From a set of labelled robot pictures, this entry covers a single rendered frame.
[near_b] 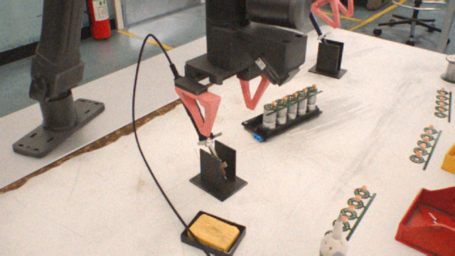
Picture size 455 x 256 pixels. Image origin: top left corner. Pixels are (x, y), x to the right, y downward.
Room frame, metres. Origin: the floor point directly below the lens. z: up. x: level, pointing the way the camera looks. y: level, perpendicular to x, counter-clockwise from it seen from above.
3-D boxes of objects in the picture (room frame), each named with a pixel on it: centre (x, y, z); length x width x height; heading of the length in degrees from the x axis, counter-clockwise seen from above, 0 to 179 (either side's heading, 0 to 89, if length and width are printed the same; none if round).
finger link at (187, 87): (0.50, 0.02, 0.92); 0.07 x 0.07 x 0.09; 47
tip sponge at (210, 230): (0.42, 0.02, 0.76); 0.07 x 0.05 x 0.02; 64
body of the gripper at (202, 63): (0.53, 0.00, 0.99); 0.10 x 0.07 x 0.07; 137
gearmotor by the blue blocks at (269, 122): (0.68, -0.08, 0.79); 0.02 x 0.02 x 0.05
